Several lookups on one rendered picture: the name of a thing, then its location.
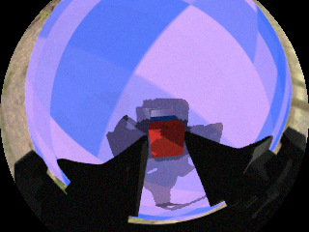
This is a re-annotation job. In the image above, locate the blue block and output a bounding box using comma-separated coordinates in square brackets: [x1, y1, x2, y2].
[150, 115, 178, 123]

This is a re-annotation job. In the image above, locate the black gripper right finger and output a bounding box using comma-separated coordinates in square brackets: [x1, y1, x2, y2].
[184, 131, 273, 206]

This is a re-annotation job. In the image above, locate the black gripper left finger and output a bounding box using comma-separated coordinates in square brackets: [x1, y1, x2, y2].
[57, 135, 148, 217]

